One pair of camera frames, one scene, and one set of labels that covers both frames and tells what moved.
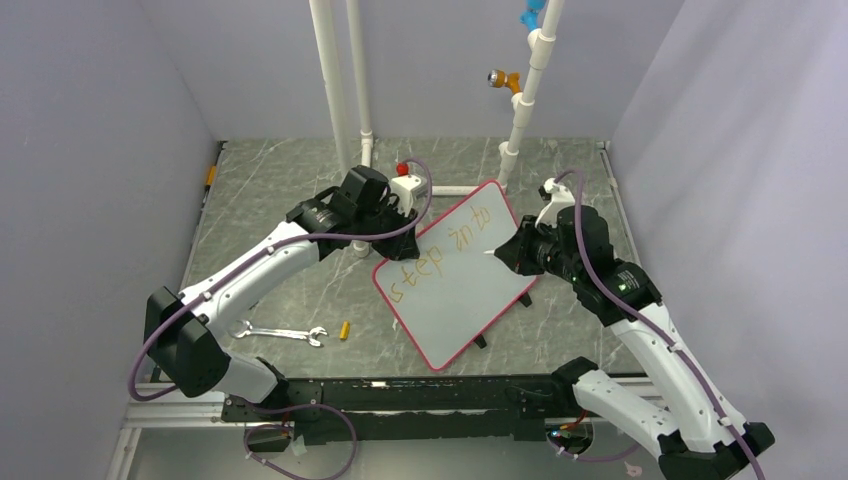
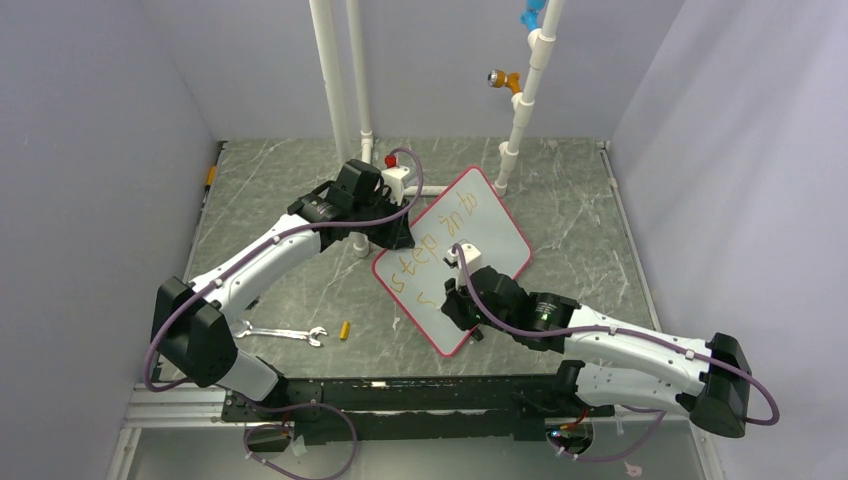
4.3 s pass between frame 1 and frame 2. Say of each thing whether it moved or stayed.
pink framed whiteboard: moved
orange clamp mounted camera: stayed
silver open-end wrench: stayed
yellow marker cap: stayed
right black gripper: moved
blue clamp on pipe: stayed
